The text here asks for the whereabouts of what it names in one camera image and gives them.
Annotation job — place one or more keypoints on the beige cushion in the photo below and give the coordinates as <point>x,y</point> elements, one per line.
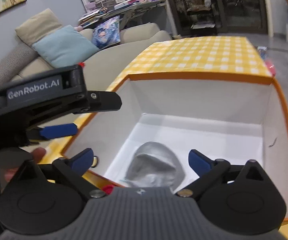
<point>38,26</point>

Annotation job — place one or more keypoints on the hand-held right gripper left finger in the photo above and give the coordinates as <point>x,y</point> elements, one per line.
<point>82,160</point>

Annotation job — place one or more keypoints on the light blue cushion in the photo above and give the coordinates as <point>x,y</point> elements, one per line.
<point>64,45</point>

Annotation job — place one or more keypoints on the dark glass door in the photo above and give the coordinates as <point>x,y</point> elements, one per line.
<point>243,5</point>

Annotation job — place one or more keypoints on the red cloth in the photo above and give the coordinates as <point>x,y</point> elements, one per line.
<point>270,67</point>

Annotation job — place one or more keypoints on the person's left hand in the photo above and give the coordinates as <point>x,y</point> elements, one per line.
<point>39,153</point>

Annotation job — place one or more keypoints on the grey fabric cap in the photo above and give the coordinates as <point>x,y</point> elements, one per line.
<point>156,165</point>

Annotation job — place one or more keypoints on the blue printed cushion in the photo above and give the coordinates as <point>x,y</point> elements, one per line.
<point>106,32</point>

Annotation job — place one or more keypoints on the grey striped cushion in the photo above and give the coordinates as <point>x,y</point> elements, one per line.
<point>9,60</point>

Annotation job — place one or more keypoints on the cluttered side table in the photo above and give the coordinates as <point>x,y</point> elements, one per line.
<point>124,7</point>

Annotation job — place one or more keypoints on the orange cardboard box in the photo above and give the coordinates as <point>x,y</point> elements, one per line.
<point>208,100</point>

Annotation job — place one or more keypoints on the dark shelf rack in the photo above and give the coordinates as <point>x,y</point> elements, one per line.
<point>196,12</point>

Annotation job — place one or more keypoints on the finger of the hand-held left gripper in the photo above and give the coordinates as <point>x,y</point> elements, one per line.
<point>106,102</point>
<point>59,131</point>

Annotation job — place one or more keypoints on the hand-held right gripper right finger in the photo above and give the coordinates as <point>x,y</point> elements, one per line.
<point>196,161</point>

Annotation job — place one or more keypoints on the beige sofa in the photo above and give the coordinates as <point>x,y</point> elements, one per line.
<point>139,33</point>

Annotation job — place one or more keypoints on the red ribbon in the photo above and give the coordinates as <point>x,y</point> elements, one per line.
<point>82,65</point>

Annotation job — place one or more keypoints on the yellow checked tablecloth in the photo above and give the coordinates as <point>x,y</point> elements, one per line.
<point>196,55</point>

